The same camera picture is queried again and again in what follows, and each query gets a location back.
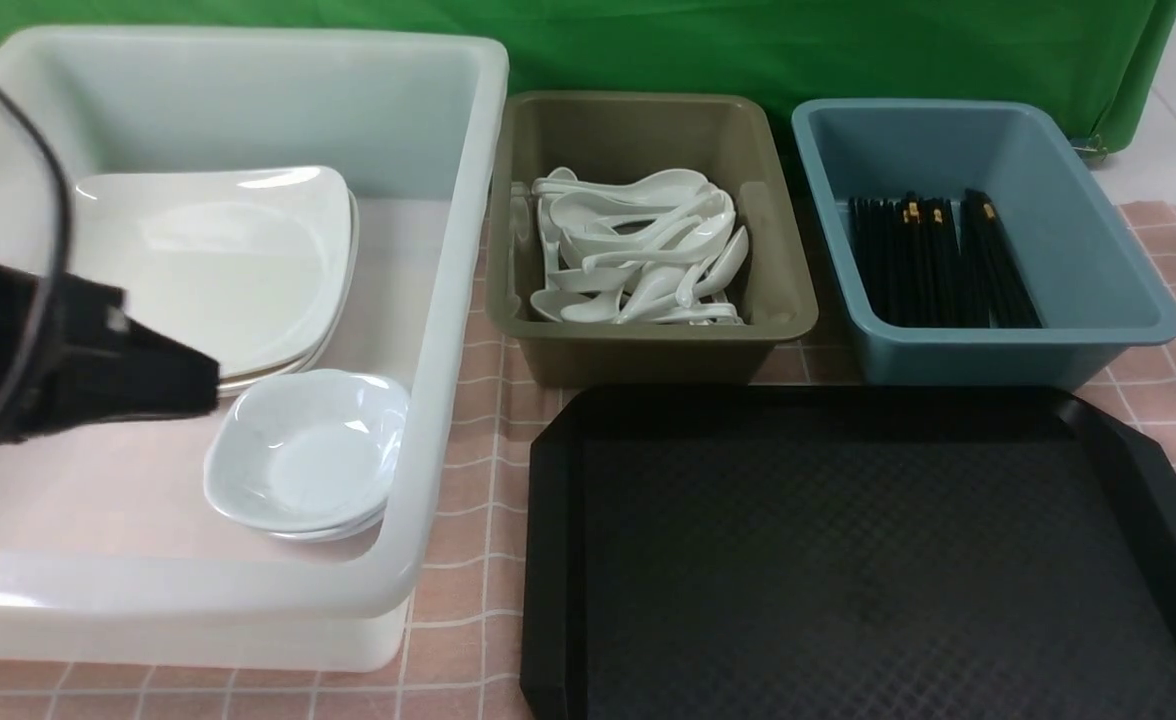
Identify stacked small white bowls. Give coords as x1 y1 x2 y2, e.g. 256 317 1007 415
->
203 369 410 544

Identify stacked white square plates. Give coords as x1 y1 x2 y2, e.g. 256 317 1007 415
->
71 167 359 398

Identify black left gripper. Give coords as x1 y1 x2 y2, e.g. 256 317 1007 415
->
0 264 221 445

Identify blue plastic bin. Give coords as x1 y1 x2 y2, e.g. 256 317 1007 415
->
791 96 1176 389

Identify olive brown plastic bin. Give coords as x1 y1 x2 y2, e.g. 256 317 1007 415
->
486 91 818 388

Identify black plastic serving tray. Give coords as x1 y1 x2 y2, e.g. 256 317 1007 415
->
519 386 1176 719

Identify pile of white spoons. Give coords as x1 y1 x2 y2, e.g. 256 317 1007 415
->
514 167 751 325

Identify pink checkered tablecloth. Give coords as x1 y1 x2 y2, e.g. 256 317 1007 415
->
0 202 1176 719

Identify green backdrop cloth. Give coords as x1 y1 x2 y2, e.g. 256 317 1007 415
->
0 1 1176 151

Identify large white plastic tub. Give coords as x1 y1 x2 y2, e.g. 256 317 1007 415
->
0 26 509 671

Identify black cable loop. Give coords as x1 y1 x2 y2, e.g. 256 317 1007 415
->
0 48 74 471

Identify bundle of black chopsticks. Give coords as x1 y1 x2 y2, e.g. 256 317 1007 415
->
847 188 1044 329

